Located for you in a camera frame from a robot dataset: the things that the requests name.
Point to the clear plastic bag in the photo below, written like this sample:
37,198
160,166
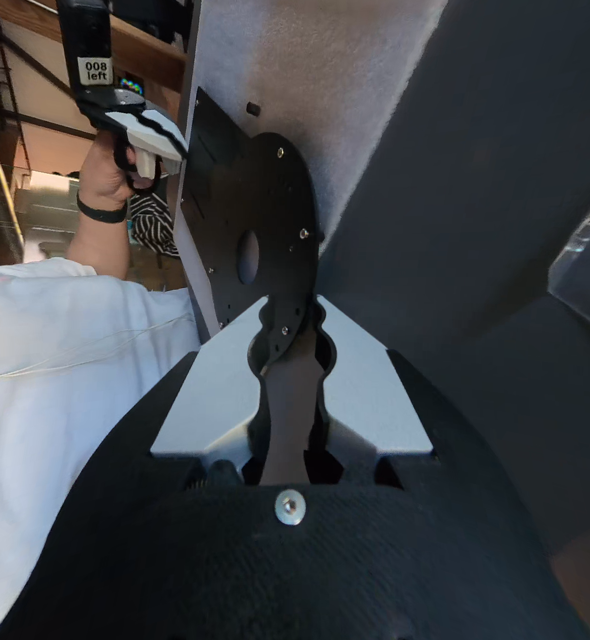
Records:
585,260

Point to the black metal base plate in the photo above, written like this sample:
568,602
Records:
275,210

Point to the black wristband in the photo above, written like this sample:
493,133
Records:
102,214

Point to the person's left forearm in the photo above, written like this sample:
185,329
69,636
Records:
99,250

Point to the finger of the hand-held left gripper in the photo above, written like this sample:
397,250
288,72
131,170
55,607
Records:
147,142
167,127

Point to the small black rubber piece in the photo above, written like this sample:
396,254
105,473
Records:
254,109

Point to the grey foam sheet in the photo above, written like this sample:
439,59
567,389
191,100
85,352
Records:
325,75

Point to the person's white shirt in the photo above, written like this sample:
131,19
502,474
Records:
64,380

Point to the black white striped jacket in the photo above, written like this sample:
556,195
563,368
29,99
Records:
152,225

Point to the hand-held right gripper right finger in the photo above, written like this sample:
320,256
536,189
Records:
370,400

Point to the dark grey desk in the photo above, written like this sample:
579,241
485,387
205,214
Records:
475,225

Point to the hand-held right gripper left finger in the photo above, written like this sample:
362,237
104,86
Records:
210,395

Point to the person's left hand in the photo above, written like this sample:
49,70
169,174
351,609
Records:
99,170

